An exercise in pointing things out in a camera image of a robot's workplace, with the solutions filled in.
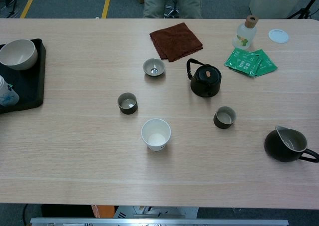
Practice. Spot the dark cylindrical teacup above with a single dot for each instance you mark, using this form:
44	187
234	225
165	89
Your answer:
127	109
221	123

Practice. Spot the white paper cup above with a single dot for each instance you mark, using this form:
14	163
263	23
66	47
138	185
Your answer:
155	131

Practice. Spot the grey flared tea bowl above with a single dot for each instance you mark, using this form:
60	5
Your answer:
147	66

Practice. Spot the brown folded cloth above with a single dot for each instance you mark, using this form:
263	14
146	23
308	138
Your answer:
175	41

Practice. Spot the chrome stool base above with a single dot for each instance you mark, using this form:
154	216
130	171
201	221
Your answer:
172	9

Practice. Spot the person in khaki trousers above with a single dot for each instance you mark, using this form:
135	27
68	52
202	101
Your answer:
154	1

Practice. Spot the glass bottle with wooden cap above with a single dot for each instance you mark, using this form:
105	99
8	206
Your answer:
244	34

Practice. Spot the orange object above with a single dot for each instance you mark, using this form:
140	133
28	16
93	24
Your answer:
104	211

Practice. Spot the black plastic tray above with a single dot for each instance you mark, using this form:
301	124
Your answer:
27	86

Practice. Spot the white round lid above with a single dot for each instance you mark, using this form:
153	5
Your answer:
278	36

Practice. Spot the white storage bin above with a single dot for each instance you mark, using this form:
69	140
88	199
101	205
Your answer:
269	6

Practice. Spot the cream bowl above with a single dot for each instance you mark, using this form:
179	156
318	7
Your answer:
17	54

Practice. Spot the printed paper cup stack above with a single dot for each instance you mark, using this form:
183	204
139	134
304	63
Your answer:
7	96

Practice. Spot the black tripod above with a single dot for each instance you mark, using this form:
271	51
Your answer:
302	11

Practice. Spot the aluminium rail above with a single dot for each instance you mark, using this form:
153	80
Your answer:
149	222

